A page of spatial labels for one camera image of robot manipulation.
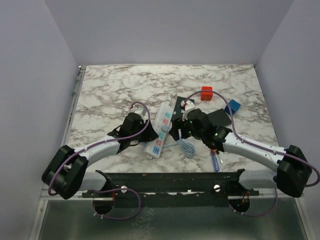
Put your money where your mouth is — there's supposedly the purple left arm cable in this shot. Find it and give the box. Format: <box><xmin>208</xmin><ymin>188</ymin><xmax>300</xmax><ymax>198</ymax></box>
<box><xmin>47</xmin><ymin>101</ymin><xmax>151</xmax><ymax>221</ymax></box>

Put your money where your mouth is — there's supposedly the light blue cable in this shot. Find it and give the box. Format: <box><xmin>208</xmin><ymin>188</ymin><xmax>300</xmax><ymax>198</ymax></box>
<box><xmin>162</xmin><ymin>129</ymin><xmax>196</xmax><ymax>159</ymax></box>

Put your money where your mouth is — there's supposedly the black router box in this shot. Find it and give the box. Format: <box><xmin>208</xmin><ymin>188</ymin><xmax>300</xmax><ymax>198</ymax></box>
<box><xmin>171</xmin><ymin>96</ymin><xmax>195</xmax><ymax>122</ymax></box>

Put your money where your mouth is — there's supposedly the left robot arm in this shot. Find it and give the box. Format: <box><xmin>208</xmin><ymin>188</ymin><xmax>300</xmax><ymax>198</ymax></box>
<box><xmin>41</xmin><ymin>112</ymin><xmax>159</xmax><ymax>200</ymax></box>

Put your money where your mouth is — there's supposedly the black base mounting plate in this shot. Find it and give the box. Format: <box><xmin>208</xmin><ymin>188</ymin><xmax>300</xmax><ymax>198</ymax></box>
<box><xmin>82</xmin><ymin>170</ymin><xmax>259</xmax><ymax>208</ymax></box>

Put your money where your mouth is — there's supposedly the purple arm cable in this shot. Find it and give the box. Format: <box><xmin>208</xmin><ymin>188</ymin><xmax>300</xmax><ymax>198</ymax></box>
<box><xmin>184</xmin><ymin>90</ymin><xmax>320</xmax><ymax>217</ymax></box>
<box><xmin>47</xmin><ymin>101</ymin><xmax>151</xmax><ymax>221</ymax></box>

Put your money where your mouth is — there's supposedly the blue cube plug adapter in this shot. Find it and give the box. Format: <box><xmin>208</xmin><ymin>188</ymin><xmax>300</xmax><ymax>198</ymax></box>
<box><xmin>224</xmin><ymin>99</ymin><xmax>241</xmax><ymax>116</ymax></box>

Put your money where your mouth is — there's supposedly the aluminium rail frame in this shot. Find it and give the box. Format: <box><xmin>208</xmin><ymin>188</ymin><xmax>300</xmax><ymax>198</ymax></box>
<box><xmin>40</xmin><ymin>65</ymin><xmax>308</xmax><ymax>240</ymax></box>

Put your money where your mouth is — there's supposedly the blue handled screwdriver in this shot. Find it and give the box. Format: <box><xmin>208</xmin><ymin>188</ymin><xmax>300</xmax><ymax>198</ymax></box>
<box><xmin>210</xmin><ymin>149</ymin><xmax>220</xmax><ymax>172</ymax></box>

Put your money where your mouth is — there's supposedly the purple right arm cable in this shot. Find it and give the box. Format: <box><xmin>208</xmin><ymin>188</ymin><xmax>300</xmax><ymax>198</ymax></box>
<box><xmin>184</xmin><ymin>90</ymin><xmax>320</xmax><ymax>217</ymax></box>

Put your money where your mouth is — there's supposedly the red cube plug adapter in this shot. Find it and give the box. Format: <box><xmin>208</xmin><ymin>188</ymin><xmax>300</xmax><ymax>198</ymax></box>
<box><xmin>200</xmin><ymin>86</ymin><xmax>213</xmax><ymax>101</ymax></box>

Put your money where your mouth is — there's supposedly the white power strip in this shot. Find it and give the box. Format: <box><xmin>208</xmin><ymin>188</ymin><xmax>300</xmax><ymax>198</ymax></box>
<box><xmin>144</xmin><ymin>102</ymin><xmax>174</xmax><ymax>159</ymax></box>

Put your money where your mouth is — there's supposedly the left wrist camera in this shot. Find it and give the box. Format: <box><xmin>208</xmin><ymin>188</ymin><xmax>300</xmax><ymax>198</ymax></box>
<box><xmin>131</xmin><ymin>105</ymin><xmax>147</xmax><ymax>117</ymax></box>

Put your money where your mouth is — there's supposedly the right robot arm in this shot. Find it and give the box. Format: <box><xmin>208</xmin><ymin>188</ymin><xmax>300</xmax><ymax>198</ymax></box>
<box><xmin>169</xmin><ymin>108</ymin><xmax>313</xmax><ymax>198</ymax></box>

